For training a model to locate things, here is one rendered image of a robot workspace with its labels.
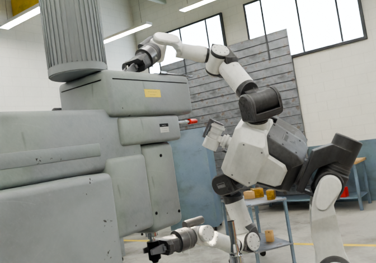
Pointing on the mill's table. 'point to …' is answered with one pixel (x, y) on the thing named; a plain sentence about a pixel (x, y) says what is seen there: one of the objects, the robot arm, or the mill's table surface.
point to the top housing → (127, 94)
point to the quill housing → (161, 186)
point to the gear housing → (148, 129)
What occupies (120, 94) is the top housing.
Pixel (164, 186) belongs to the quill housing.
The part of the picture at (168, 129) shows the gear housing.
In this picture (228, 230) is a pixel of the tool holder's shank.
